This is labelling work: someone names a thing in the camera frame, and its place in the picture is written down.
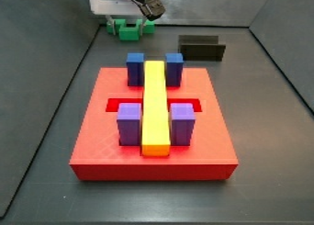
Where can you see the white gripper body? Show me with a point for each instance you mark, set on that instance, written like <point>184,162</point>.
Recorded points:
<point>126,7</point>

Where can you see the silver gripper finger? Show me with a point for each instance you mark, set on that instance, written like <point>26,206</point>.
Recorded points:
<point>142,25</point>
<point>110,24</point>

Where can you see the green zigzag block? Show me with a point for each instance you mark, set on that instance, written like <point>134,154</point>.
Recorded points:
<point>127,30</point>

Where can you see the red base board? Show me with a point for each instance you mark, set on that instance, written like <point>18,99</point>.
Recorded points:
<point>101,159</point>

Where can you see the yellow long bar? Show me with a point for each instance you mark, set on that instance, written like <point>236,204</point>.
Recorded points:
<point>156,109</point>

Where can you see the blue left rear post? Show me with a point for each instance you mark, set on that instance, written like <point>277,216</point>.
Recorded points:
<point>136,60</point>

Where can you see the blue post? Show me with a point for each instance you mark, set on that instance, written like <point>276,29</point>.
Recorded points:
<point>174,69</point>
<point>136,60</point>

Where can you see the blue right rear post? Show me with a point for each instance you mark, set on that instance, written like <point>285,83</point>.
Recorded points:
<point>174,69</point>

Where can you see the black fixture bracket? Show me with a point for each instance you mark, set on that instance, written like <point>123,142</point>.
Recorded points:
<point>201,48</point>

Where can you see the purple left front post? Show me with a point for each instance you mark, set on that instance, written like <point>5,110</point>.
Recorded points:
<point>129,121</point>

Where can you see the purple post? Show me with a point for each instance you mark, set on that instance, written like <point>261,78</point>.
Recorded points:
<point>129,121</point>
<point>182,123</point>

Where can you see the purple right front post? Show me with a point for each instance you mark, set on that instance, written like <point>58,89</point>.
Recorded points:
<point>182,123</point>

